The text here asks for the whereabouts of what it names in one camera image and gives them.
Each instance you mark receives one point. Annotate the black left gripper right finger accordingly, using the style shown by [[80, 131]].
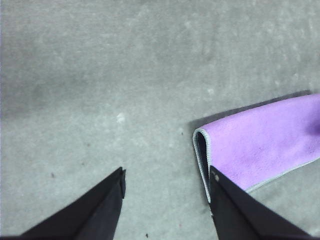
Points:
[[240, 215]]

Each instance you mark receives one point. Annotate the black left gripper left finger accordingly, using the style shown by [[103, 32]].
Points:
[[87, 217]]

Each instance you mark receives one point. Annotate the purple towel with grey hem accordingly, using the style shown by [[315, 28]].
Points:
[[262, 145]]

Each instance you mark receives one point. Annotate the grey table cloth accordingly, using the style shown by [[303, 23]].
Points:
[[100, 75]]

